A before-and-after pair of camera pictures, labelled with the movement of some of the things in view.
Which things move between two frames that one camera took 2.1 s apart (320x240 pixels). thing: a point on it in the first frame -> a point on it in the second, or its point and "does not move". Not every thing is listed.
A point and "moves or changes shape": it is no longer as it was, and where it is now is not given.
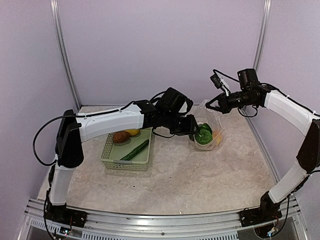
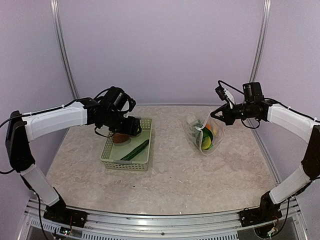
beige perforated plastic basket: (113, 152) does not move
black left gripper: (189, 129) -> (131, 128)
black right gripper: (224, 106) -> (228, 116)
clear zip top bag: (210, 133) moves or changes shape
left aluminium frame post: (55, 13) does not move
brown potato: (121, 137) does not move
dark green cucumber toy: (137, 150) does not move
